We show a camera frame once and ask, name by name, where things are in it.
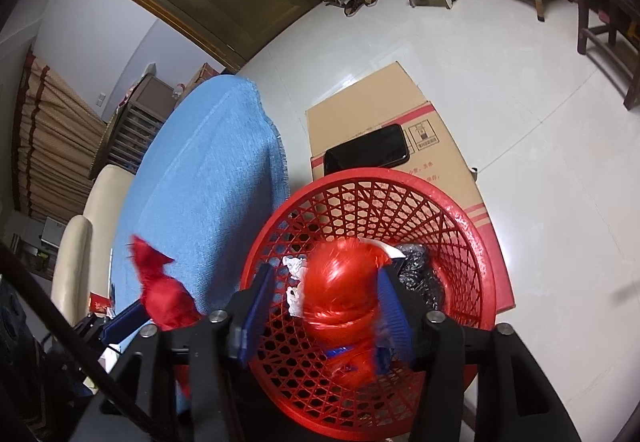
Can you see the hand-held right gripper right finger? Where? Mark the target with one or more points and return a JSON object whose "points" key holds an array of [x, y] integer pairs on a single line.
{"points": [[395, 317]]}

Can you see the black plastic bag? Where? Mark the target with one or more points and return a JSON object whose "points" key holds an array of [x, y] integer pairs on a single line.
{"points": [[417, 272]]}

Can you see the red mesh basket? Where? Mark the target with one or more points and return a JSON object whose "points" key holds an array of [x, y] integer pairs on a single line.
{"points": [[350, 202]]}

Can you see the white wall socket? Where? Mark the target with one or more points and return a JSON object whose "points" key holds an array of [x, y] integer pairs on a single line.
{"points": [[101, 99]]}

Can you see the red plastic bag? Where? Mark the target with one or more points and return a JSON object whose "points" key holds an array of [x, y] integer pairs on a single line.
{"points": [[160, 292]]}

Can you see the white tissue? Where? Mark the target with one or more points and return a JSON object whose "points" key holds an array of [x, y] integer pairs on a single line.
{"points": [[296, 267]]}

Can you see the flat cardboard box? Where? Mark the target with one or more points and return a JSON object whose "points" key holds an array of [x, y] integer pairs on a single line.
{"points": [[375, 102]]}

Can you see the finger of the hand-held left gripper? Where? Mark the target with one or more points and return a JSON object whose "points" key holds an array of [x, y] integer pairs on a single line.
{"points": [[125, 322]]}

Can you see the wooden radiator cover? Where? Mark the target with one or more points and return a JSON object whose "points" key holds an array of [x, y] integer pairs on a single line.
{"points": [[140, 122]]}

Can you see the black smartphone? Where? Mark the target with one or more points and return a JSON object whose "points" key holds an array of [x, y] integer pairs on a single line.
{"points": [[365, 149]]}

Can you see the brown cardboard box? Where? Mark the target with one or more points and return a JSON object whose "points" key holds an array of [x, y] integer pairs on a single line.
{"points": [[202, 77]]}

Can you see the white paper scrap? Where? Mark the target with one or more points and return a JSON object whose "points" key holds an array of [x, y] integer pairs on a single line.
{"points": [[385, 249]]}

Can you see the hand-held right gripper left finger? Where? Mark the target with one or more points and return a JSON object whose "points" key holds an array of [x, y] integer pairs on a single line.
{"points": [[255, 317]]}

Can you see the beige pleated curtain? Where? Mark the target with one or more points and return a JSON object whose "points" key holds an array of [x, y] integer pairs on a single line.
{"points": [[55, 137]]}

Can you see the red shiny candy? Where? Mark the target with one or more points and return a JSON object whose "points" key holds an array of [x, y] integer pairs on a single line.
{"points": [[340, 287]]}

